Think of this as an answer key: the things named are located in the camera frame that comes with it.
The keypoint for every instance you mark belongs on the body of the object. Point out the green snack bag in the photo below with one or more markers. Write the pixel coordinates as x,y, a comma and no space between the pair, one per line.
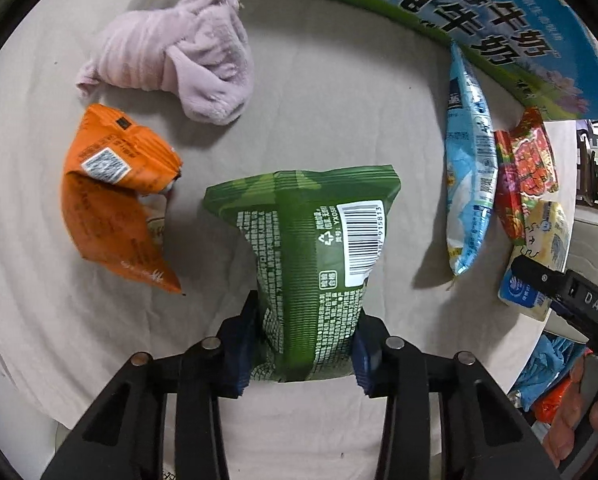
316,236

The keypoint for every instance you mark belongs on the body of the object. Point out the beige table cloth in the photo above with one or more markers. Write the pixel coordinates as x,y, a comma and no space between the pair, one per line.
335,87

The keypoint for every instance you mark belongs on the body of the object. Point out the milk carton cardboard box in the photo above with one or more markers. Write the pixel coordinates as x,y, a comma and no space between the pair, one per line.
538,50

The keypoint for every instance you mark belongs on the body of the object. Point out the light blue snack pouch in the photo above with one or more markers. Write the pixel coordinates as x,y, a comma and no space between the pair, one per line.
471,164

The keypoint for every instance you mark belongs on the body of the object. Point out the orange plastic bag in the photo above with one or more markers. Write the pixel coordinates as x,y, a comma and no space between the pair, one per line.
545,408

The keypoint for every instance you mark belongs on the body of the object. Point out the lilac fluffy cloth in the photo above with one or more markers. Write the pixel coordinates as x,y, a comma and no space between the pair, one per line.
197,50

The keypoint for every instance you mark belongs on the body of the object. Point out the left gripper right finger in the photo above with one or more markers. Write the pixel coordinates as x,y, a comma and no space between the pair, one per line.
388,367

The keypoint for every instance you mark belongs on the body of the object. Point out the orange snack bag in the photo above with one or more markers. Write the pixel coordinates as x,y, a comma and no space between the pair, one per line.
116,181

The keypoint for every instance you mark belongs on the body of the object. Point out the pale yellow blue package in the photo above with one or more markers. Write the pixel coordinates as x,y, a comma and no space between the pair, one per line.
547,233

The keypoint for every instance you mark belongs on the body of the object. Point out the red floral snack bag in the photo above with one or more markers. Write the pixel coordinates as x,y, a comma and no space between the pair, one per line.
526,172

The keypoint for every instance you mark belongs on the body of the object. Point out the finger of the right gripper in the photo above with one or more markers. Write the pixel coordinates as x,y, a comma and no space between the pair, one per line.
539,282

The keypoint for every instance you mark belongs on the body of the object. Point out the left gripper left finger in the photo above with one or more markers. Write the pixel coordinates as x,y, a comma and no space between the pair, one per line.
217,367

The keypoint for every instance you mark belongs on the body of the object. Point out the person's right hand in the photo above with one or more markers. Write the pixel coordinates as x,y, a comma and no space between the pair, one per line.
559,441

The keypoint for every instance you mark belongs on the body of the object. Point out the dark wooden stand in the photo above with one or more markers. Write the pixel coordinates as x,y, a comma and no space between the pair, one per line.
587,167

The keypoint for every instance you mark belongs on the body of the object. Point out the blue plastic bag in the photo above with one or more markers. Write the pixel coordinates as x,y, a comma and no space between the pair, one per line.
551,360

